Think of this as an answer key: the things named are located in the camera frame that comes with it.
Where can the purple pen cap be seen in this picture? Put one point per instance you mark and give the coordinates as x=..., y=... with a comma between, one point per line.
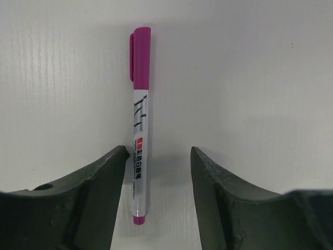
x=139, y=66

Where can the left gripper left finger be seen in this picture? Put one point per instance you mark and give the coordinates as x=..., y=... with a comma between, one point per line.
x=77, y=211

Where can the purple marker pen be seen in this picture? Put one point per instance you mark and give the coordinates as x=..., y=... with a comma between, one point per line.
x=140, y=156

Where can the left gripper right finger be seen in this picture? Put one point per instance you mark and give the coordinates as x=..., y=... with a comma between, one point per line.
x=235, y=214

